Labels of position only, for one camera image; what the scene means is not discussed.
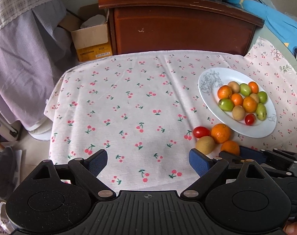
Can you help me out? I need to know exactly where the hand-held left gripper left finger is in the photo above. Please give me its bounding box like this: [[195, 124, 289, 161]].
[[31, 149, 116, 200]]

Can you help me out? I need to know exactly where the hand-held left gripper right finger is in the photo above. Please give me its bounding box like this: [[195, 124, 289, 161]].
[[180, 148, 274, 200]]

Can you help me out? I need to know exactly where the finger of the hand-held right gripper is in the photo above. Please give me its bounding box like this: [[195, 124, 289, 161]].
[[239, 146, 297, 164], [218, 151, 294, 180]]

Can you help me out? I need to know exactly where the white plate with grey flower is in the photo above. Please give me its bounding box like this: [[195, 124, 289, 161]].
[[198, 67, 277, 138]]

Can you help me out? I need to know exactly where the red cherry tomato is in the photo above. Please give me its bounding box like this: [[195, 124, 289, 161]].
[[244, 113, 257, 126], [192, 126, 211, 139]]

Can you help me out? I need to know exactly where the green fruit with dark spots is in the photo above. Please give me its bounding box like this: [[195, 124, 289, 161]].
[[255, 102, 267, 121]]

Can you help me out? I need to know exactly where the large orange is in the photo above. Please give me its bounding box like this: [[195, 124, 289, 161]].
[[242, 96, 258, 113]]

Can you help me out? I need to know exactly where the green and red tomato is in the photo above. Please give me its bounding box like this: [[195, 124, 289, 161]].
[[218, 98, 235, 112]]

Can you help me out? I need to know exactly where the oval small orange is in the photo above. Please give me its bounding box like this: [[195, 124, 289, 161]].
[[231, 93, 244, 106]]

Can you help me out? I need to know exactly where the small green fruit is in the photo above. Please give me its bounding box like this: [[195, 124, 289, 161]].
[[257, 91, 268, 104]]

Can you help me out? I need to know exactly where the orange with green stem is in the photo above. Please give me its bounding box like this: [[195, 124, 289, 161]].
[[217, 85, 233, 100]]

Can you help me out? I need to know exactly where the person's right hand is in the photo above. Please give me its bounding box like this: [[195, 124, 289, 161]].
[[284, 220, 297, 235]]

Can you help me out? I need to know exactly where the white basin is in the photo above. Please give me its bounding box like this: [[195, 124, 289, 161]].
[[28, 122, 53, 141]]

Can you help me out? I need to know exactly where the cherry print tablecloth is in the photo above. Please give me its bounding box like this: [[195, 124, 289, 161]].
[[43, 37, 297, 195]]

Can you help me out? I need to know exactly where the dark cloth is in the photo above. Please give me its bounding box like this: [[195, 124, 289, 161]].
[[0, 146, 22, 199]]

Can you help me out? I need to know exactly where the white plastic case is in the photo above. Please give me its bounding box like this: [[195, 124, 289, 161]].
[[0, 100, 22, 143]]

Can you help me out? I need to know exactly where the grey-green bed sheet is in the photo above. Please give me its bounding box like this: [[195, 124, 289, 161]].
[[255, 26, 297, 80]]

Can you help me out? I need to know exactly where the open cardboard box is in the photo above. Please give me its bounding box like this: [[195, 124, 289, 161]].
[[58, 5, 114, 62]]

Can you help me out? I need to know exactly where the lilac checked cloth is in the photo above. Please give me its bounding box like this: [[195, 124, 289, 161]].
[[0, 0, 74, 131]]

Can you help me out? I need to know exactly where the blue printed quilt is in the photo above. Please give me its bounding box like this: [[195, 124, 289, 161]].
[[226, 0, 297, 72]]

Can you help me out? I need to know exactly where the white crumpled bag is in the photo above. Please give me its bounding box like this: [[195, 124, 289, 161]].
[[80, 15, 108, 30]]

